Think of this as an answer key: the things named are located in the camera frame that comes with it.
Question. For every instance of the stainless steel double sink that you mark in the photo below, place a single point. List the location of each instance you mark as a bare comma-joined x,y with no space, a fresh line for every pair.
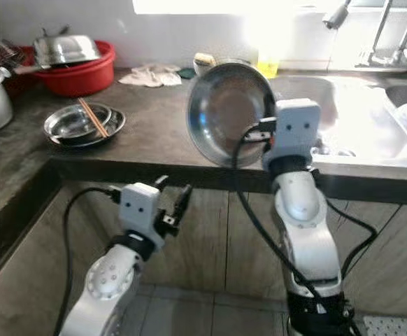
357,119

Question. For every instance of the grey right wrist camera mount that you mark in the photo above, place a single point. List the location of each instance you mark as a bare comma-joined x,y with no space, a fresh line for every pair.
298,129

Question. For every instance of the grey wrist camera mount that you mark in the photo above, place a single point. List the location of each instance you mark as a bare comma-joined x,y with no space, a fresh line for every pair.
139,206
298,129

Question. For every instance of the brown wooden chopstick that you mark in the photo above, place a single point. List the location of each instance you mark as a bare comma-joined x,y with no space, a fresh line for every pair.
92,117
96,116

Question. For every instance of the wooden base cabinet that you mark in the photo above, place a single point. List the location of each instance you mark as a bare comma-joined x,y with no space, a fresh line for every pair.
231,245

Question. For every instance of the small stainless steel dish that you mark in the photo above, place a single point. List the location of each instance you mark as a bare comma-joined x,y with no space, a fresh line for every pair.
118,126

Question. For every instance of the tan scrub sponge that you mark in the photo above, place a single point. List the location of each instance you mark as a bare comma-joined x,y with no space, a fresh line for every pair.
203,59

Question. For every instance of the white crumpled dish cloth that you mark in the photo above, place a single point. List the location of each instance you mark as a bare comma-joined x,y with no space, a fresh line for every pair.
151,75

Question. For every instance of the white dotted floor mat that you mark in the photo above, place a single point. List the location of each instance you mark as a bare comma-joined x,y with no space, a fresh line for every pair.
392,326

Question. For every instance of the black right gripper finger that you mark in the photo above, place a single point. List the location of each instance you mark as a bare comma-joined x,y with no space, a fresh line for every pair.
268,105

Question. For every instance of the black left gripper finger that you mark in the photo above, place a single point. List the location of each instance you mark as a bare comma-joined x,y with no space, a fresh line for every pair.
184,199
160,182

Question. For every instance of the yellow dish soap bottle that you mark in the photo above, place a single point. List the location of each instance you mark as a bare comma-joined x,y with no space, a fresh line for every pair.
266,67

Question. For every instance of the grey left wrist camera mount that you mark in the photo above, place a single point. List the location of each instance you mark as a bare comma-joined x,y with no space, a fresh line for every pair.
139,206

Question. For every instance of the steel bowl holding sponge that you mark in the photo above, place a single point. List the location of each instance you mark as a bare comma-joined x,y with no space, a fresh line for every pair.
207,68

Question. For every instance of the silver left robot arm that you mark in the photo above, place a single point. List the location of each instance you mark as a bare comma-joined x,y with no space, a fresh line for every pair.
109,280

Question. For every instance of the red plastic basin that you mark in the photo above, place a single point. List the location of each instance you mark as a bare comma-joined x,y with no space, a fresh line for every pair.
84,78

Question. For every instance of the domed stainless steel lid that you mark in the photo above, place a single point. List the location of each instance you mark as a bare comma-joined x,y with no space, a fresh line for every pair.
67,50

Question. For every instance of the wide stainless steel bowl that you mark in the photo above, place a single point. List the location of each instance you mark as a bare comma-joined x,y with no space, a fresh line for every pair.
228,115

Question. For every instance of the chrome sink faucet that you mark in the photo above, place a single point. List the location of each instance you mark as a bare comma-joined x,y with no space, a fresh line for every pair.
336,15

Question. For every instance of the green scouring pad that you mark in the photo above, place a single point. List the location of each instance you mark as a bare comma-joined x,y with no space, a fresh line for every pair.
186,72

